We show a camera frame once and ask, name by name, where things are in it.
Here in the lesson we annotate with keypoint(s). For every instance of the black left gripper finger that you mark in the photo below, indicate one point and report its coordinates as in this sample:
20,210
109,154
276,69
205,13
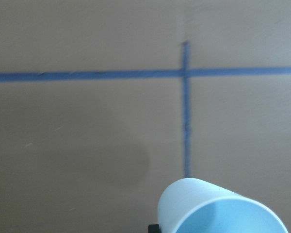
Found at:
153,228

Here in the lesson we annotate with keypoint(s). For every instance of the light blue cup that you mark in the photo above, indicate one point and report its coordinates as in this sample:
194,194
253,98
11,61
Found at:
192,205

